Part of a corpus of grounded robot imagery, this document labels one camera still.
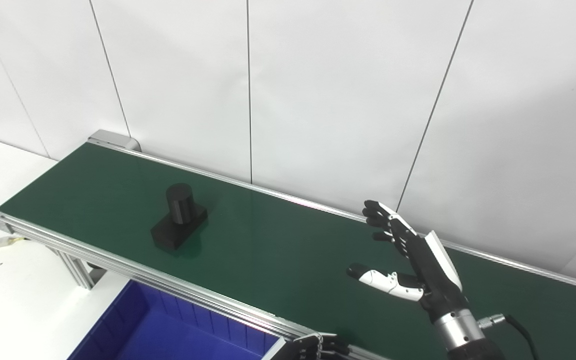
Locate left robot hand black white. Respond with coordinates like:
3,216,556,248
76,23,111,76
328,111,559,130
288,332,351,360

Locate black cylinder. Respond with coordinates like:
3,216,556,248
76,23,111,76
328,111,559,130
150,183,209,251

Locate grey conveyor end housing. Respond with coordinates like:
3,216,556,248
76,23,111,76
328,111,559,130
88,130,142,152

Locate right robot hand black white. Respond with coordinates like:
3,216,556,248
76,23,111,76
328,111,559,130
346,200,470,323

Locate aluminium conveyor leg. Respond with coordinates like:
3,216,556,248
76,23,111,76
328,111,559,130
50,247,106,290

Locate blue plastic bin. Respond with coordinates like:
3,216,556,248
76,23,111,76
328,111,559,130
68,279,286,360

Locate green conveyor belt aluminium frame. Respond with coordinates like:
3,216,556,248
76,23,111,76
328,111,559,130
0,130,576,360

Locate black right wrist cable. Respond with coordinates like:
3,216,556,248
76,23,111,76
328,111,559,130
478,313,541,360

